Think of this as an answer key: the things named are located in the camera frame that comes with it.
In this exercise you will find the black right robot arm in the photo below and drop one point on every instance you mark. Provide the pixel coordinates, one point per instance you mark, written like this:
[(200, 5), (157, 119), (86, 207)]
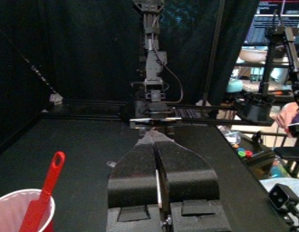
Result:
[(152, 65)]

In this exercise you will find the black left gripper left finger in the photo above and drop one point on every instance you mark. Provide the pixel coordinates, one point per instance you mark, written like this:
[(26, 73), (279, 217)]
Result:
[(132, 178)]

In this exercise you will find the white clamp with rod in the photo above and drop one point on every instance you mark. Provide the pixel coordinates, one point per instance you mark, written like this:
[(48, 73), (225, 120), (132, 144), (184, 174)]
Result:
[(54, 97)]

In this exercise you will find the small black camera box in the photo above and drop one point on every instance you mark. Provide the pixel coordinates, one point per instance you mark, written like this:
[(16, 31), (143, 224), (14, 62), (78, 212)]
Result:
[(283, 196)]

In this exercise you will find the coloured round toy pieces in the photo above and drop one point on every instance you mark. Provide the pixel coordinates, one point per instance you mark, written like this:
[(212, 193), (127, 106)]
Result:
[(241, 152)]

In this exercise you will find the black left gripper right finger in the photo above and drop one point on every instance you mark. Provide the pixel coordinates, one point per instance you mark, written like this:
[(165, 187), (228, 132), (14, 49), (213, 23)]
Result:
[(189, 178)]

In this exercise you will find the black cloth backdrop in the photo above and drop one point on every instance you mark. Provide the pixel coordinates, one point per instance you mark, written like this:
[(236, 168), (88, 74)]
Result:
[(74, 45)]

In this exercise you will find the person's hand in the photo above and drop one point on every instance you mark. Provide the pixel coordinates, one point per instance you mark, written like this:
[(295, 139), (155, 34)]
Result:
[(285, 116)]

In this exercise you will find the red plastic spatula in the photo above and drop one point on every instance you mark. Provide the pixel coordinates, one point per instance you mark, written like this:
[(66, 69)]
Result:
[(44, 193)]

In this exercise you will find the black frame rail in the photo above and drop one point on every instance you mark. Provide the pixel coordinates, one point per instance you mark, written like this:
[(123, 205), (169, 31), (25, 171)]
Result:
[(86, 115)]

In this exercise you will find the black frame post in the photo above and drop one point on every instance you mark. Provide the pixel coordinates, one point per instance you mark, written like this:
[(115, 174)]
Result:
[(213, 51)]

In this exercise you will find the red plastic cup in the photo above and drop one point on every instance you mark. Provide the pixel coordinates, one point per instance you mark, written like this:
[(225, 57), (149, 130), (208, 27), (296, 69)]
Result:
[(9, 208)]

